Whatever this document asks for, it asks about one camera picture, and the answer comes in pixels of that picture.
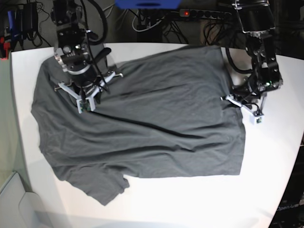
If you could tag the red clamp at left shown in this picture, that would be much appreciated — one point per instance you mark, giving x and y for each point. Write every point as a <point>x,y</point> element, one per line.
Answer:
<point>4,48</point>

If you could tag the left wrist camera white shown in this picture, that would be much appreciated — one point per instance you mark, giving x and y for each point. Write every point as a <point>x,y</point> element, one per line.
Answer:
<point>256,118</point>

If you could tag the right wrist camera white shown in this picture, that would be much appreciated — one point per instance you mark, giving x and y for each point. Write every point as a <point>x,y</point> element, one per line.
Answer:
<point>83,106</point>

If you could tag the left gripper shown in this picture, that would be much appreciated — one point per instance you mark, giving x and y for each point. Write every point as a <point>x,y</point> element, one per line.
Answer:
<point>252,101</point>

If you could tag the blue black tool rack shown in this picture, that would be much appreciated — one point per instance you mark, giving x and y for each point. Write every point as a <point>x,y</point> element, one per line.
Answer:
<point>23,23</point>

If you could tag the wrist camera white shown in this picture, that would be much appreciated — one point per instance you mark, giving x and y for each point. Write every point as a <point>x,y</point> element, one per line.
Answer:
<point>256,118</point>
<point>83,106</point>

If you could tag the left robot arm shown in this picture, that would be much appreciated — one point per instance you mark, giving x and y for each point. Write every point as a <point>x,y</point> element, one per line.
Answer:
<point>257,23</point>

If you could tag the black power strip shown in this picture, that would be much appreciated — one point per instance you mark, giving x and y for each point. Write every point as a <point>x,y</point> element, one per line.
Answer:
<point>204,14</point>

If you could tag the blue box overhead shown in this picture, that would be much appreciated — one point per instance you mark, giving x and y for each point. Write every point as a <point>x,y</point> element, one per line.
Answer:
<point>147,4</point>

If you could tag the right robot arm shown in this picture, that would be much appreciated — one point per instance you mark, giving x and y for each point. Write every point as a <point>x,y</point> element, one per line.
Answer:
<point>73,52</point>

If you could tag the dark grey t-shirt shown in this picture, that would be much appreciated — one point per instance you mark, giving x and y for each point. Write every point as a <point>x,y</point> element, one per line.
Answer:
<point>165,117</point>

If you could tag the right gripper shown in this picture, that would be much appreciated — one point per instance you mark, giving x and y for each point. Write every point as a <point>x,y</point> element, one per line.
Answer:
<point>89,92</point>

